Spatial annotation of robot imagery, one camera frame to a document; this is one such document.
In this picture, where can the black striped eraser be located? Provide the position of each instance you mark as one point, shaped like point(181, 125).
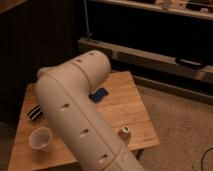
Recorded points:
point(35, 113)

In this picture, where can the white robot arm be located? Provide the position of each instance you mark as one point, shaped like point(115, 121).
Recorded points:
point(62, 93)

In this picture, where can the white ceramic cup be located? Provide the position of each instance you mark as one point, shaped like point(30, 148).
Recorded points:
point(41, 139)

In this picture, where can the black handle on shelf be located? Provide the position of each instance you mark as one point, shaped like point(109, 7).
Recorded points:
point(191, 65)

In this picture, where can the blue rectangular sponge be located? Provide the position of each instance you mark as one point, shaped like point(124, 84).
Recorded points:
point(98, 95)

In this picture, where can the small beige bottle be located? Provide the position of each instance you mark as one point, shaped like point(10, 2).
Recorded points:
point(125, 134)

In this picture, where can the metal vertical pole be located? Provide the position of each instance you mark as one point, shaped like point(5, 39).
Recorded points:
point(88, 33)

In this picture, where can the wooden shelf beam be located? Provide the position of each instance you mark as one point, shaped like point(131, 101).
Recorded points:
point(146, 59)

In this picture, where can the wooden folding table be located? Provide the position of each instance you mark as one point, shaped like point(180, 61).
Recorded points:
point(122, 107)

